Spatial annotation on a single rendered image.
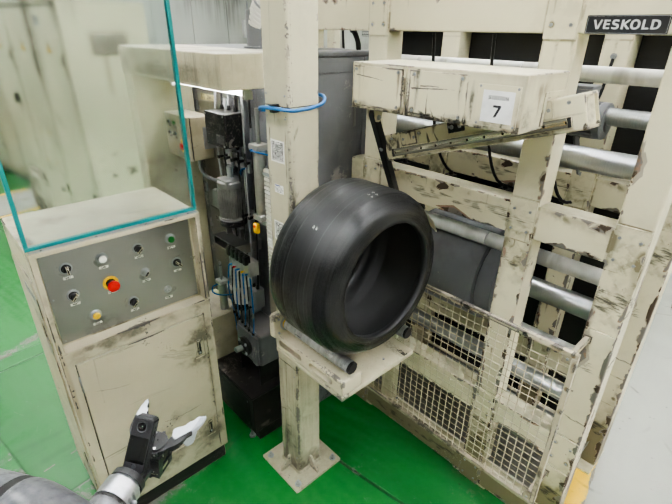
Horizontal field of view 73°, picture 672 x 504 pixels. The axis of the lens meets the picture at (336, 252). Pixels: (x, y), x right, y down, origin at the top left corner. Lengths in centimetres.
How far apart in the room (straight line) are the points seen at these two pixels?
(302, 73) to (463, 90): 49
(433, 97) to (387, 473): 171
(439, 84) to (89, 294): 131
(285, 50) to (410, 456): 190
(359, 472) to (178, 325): 111
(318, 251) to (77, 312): 89
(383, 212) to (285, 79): 50
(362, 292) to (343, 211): 56
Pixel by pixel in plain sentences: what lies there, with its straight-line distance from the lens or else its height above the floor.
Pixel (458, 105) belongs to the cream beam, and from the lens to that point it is 137.
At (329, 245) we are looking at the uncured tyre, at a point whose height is 134.
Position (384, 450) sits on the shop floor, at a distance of 247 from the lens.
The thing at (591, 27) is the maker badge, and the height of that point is 189.
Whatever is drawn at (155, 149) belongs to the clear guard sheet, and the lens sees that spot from 166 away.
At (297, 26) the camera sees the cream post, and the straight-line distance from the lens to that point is 148.
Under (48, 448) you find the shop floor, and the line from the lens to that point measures 282.
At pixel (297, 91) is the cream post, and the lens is 149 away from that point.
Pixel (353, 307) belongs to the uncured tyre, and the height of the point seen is 93.
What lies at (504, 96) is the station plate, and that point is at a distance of 130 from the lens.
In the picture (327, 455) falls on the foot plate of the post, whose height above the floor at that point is 1.
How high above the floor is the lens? 187
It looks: 26 degrees down
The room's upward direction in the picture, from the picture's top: 1 degrees clockwise
